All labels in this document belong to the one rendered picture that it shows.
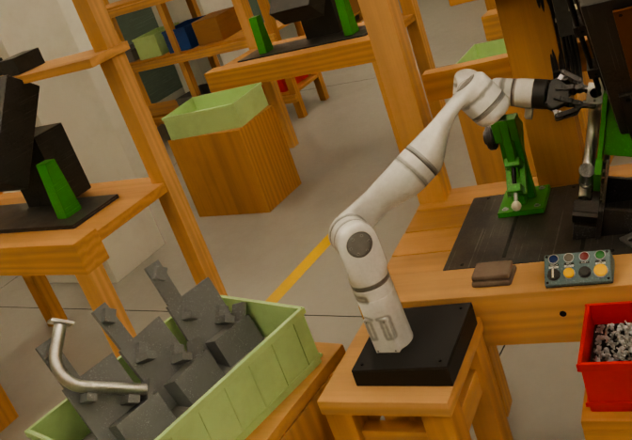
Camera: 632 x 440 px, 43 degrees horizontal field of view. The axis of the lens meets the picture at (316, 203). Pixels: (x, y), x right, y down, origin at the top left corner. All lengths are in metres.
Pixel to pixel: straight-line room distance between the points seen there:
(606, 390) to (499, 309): 0.40
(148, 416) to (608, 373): 1.06
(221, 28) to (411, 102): 5.37
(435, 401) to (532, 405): 1.31
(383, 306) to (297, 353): 0.35
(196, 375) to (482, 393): 0.72
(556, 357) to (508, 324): 1.25
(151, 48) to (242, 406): 6.55
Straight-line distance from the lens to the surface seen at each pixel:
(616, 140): 2.01
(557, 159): 2.44
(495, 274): 1.99
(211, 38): 7.78
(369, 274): 1.76
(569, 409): 3.01
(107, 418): 2.05
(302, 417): 2.05
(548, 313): 1.97
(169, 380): 2.09
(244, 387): 1.95
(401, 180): 1.74
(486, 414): 2.09
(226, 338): 2.15
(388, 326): 1.82
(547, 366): 3.22
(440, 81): 2.50
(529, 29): 2.31
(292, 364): 2.05
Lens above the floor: 1.91
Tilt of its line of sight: 21 degrees down
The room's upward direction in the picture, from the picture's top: 20 degrees counter-clockwise
